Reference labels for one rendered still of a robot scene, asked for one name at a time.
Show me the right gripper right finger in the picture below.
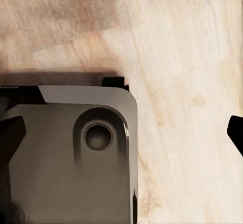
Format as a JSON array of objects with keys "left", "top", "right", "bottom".
[{"left": 227, "top": 115, "right": 243, "bottom": 155}]

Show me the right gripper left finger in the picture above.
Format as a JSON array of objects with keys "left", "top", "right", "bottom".
[{"left": 0, "top": 116, "right": 26, "bottom": 176}]

